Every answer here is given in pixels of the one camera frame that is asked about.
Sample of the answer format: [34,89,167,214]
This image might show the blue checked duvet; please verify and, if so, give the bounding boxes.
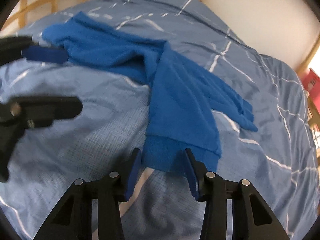
[1,0,319,239]

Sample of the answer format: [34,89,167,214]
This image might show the red storage box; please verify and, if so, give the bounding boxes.
[302,69,319,100]

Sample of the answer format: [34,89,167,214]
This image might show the blue fleece pants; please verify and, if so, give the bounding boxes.
[42,13,257,175]

